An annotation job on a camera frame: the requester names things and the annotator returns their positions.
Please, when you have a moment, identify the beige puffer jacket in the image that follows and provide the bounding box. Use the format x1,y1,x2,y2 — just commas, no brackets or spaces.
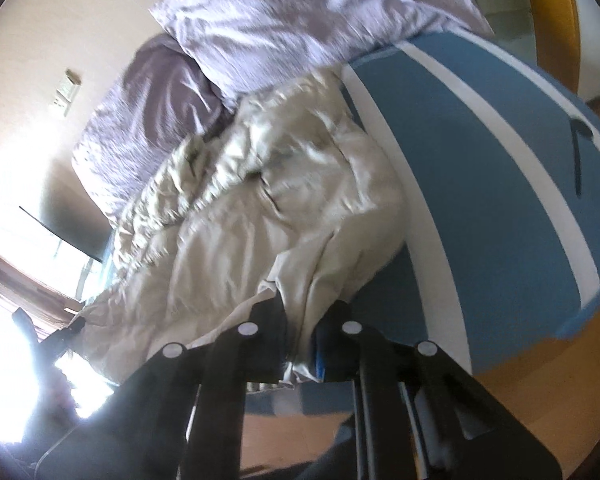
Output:
73,69,406,384

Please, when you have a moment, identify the blue striped bed sheet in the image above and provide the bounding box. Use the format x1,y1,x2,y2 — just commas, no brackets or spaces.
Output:
99,29,600,418

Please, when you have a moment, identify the left lavender pillow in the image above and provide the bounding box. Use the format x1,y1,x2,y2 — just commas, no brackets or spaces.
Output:
71,34,230,226

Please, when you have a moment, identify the lavender pillow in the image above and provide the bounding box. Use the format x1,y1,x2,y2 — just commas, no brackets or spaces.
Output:
150,0,493,107
71,34,230,226

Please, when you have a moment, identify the right lavender pillow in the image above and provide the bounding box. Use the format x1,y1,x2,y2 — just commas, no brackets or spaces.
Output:
150,0,493,107

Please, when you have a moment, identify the wooden framed glass door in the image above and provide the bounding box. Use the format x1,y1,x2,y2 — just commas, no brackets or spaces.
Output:
476,0,581,92

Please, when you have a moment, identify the white wall socket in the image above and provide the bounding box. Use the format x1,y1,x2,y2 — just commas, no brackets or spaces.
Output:
53,70,81,116

